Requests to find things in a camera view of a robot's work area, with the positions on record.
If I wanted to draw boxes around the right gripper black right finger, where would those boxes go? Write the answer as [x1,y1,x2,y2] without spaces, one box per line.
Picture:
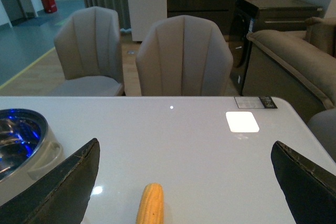
[271,141,335,223]

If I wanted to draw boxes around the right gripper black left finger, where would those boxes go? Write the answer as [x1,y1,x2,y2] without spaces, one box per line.
[1,138,100,223]

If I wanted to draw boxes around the yellow corn cob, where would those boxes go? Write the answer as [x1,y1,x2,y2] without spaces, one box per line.
[135,183,164,223]

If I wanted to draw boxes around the white electric cooking pot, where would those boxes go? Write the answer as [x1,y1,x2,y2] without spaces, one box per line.
[1,109,64,205]

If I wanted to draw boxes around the grey chair at table end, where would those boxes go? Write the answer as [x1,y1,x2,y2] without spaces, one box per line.
[307,109,335,161]

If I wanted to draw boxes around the table label sticker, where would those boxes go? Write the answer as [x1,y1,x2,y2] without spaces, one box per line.
[234,96,277,109]

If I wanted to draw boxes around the brown fabric sofa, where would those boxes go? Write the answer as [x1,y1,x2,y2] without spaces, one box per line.
[242,17,335,122]

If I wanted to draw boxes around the beige chair left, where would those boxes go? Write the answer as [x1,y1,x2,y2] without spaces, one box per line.
[50,6,125,97]

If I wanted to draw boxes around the beige chair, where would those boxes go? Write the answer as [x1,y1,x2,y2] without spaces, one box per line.
[50,6,125,97]
[135,15,233,96]

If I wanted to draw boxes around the beige chair right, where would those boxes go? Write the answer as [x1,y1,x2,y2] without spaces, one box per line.
[135,15,233,96]

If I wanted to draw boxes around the black appliance box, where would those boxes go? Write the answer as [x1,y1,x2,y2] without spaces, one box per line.
[228,0,322,94]

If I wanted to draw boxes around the red bin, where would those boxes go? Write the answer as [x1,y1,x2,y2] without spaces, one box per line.
[41,0,57,13]

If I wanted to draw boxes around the white cabinet column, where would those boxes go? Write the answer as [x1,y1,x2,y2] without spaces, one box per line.
[128,0,167,42]

